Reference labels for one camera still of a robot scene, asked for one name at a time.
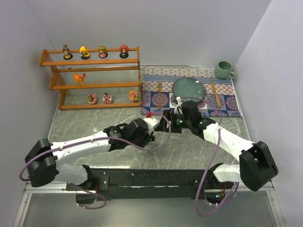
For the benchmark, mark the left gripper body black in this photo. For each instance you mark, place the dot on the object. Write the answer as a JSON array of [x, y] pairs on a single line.
[[147, 137]]

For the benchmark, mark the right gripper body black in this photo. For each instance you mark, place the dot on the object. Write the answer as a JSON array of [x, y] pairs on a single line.
[[167, 121]]

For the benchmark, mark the pink bear flower toy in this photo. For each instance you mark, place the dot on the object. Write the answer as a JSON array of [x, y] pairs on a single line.
[[133, 96]]

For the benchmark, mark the strawberry cake slice toy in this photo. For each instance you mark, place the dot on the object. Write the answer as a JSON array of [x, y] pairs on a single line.
[[107, 98]]

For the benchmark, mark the pink bear strawberry toy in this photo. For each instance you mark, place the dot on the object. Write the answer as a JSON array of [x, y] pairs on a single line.
[[92, 99]]

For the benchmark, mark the red hair doll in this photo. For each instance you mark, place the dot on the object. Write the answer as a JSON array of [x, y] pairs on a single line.
[[123, 51]]

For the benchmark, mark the orange fox toy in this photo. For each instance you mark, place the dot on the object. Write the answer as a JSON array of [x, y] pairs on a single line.
[[79, 78]]

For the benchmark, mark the blonde hair pink doll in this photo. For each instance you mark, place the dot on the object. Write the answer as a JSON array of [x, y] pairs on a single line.
[[102, 52]]

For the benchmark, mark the yellow hair doll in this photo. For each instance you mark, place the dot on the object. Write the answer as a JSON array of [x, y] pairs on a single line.
[[84, 53]]

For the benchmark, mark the brown bun hair doll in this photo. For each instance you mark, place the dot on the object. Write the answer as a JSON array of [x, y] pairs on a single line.
[[66, 53]]

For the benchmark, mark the black dragon toy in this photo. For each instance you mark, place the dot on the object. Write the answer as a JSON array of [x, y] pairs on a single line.
[[152, 137]]

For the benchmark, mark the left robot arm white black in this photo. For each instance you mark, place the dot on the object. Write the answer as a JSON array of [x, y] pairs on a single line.
[[47, 162]]

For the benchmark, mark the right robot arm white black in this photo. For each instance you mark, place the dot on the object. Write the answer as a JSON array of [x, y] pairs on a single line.
[[255, 167]]

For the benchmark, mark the orange wooden two-tier shelf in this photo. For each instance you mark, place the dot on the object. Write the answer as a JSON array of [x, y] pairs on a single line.
[[58, 67]]

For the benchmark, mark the teal ceramic plate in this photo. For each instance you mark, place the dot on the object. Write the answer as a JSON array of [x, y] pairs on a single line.
[[189, 89]]

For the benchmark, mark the golden fork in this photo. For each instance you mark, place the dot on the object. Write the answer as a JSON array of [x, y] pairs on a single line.
[[159, 88]]

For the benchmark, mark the patterned blue pink placemat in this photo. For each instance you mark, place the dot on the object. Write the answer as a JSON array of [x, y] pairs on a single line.
[[168, 75]]

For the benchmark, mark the golden knife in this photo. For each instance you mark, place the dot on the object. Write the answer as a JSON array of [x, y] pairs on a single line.
[[215, 94]]

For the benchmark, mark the teal ceramic mug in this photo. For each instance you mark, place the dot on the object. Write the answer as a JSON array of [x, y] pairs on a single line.
[[223, 70]]

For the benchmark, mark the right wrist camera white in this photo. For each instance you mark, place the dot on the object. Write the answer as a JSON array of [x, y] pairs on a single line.
[[178, 105]]

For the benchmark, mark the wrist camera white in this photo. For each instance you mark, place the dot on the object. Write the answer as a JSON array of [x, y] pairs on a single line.
[[178, 105], [152, 122]]

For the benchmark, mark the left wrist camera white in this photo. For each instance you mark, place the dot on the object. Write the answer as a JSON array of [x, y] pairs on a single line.
[[152, 122]]

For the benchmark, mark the black mounting base rail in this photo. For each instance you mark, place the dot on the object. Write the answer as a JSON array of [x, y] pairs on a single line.
[[111, 184]]

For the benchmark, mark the aluminium frame rail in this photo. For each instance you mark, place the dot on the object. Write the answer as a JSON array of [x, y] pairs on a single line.
[[35, 188]]

